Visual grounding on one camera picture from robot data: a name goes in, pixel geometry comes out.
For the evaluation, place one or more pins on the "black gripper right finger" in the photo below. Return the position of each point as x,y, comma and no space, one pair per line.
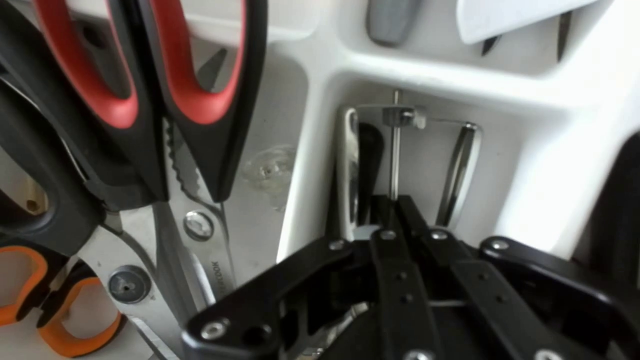
533,281

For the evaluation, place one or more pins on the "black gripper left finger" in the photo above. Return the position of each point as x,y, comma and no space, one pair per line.
280,281

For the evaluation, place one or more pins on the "white cutlery tray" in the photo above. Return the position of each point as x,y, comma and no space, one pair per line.
547,132

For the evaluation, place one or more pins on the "brass capped grey tool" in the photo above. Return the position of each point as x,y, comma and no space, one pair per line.
395,21

